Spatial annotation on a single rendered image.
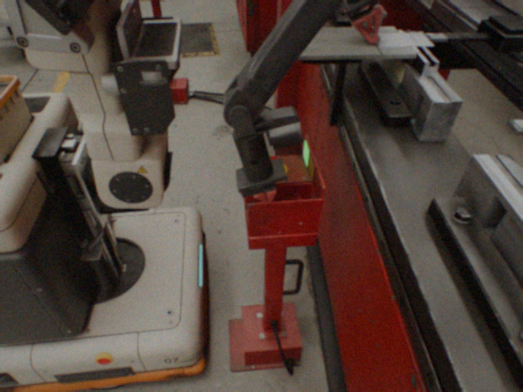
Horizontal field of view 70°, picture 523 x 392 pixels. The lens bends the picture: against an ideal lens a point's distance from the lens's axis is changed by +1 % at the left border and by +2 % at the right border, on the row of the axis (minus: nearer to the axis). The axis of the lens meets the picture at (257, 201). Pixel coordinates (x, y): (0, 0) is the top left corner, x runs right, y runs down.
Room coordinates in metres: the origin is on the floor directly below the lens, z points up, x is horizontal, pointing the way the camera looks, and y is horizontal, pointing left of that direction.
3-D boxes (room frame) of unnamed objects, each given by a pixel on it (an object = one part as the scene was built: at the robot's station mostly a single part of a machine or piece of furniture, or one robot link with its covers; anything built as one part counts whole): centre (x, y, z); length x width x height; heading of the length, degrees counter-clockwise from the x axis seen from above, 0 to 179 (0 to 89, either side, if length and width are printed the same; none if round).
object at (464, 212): (0.41, -0.32, 0.91); 0.03 x 0.03 x 0.02
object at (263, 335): (0.65, -0.05, 0.13); 0.10 x 0.10 x 0.01; 5
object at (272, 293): (0.65, -0.05, 0.39); 0.05 x 0.05 x 0.54; 5
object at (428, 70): (0.88, -0.37, 0.99); 0.20 x 0.03 x 0.03; 1
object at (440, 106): (0.86, -0.37, 0.92); 0.39 x 0.06 x 0.10; 1
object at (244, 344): (0.65, -0.02, 0.06); 0.25 x 0.20 x 0.12; 95
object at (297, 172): (0.65, -0.05, 0.75); 0.20 x 0.16 x 0.18; 5
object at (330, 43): (0.92, -0.22, 1.00); 0.26 x 0.18 x 0.01; 91
